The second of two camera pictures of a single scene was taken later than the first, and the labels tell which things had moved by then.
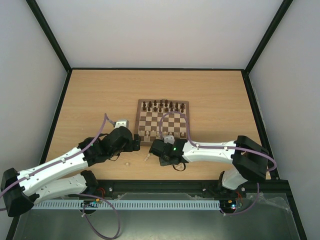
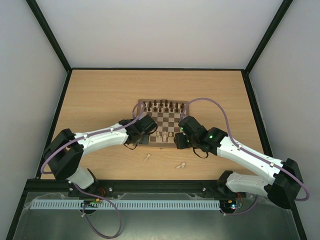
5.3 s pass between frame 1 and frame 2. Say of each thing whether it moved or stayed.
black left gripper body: moved
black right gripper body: moved
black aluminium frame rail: stayed
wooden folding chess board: stayed
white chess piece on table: stayed
